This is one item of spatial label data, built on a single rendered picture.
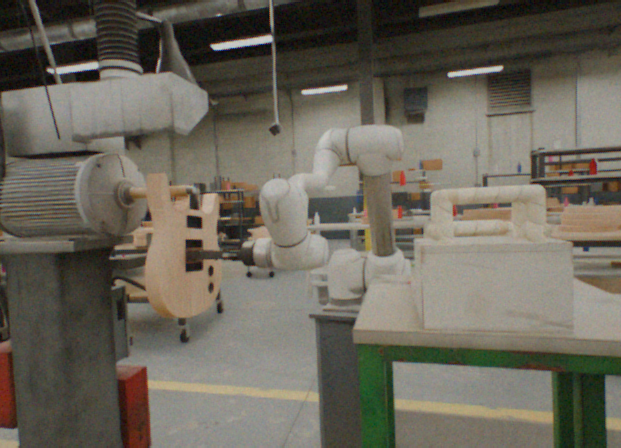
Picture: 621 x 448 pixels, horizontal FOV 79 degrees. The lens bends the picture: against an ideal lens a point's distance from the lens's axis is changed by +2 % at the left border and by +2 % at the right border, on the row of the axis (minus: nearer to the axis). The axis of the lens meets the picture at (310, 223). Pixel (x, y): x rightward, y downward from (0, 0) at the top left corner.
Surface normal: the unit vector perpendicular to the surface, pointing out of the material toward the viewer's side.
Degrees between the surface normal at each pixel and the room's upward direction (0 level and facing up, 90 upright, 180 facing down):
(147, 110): 90
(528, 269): 90
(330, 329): 90
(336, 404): 90
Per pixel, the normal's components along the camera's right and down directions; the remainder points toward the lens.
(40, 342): -0.23, 0.06
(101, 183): 0.93, -0.07
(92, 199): 0.75, 0.07
